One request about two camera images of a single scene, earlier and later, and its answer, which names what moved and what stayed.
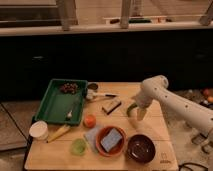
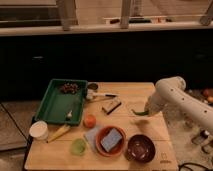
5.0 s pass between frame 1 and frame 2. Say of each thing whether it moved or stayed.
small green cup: stayed
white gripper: moved
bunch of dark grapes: stayed
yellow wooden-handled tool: stayed
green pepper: moved
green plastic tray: stayed
